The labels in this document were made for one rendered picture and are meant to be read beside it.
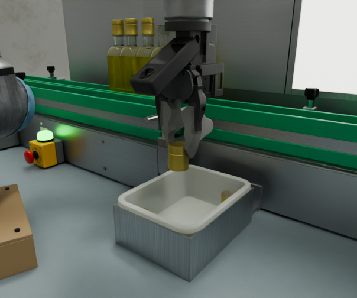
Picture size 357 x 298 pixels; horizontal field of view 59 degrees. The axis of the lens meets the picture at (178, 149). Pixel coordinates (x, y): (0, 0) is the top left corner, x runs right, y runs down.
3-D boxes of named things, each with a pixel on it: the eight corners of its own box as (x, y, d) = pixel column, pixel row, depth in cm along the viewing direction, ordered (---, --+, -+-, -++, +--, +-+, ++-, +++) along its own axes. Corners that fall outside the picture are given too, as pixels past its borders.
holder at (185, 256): (262, 211, 70) (265, 178, 67) (189, 282, 49) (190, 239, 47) (197, 190, 80) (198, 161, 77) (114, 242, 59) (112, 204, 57)
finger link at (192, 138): (221, 152, 54) (216, 99, 52) (199, 161, 50) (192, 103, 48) (207, 151, 57) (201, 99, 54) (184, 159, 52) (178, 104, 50)
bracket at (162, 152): (194, 164, 78) (194, 138, 76) (169, 177, 71) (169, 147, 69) (182, 161, 80) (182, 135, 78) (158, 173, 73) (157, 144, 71)
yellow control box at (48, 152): (65, 162, 97) (62, 139, 95) (43, 170, 91) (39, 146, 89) (52, 158, 101) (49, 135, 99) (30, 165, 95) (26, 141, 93)
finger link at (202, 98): (209, 130, 49) (204, 72, 47) (203, 132, 48) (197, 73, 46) (187, 129, 53) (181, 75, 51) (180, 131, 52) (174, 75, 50)
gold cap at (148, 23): (157, 35, 85) (157, 18, 84) (148, 35, 82) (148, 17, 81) (148, 35, 87) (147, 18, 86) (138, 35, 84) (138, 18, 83)
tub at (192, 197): (252, 219, 66) (256, 181, 63) (190, 281, 49) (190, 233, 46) (185, 196, 76) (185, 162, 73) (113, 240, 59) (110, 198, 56)
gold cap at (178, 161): (178, 173, 52) (178, 148, 51) (164, 168, 55) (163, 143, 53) (192, 167, 55) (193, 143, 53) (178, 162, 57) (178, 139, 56)
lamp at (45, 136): (57, 140, 94) (55, 130, 93) (42, 143, 91) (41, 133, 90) (48, 137, 97) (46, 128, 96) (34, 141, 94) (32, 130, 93)
